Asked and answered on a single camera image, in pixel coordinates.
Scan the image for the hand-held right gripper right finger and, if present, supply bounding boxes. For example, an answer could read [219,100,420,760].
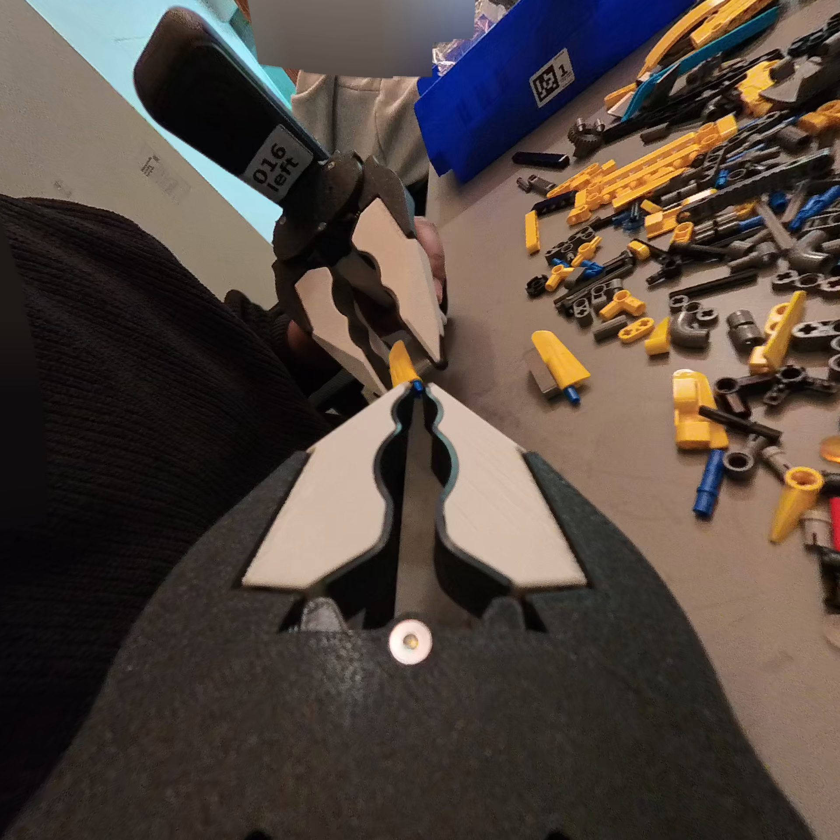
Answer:
[427,385,587,593]

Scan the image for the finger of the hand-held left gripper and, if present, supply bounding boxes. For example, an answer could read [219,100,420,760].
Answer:
[294,268,389,396]
[353,199,448,366]

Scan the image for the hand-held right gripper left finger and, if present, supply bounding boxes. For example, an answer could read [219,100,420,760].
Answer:
[243,382,409,593]

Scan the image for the yellow curved slope piece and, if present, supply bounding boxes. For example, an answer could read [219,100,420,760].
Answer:
[388,340,421,388]

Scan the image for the pile of toy building pieces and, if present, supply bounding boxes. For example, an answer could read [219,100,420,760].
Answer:
[524,0,840,611]

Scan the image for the person's left forearm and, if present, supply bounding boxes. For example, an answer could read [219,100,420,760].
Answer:
[223,289,342,408]

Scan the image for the person's left hand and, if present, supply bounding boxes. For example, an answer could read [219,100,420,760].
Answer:
[413,220,450,311]

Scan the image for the grey brick with yellow slope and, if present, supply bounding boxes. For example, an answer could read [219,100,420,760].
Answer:
[525,330,592,403]

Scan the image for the blue storage bin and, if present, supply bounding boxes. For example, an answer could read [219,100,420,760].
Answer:
[415,0,697,185]

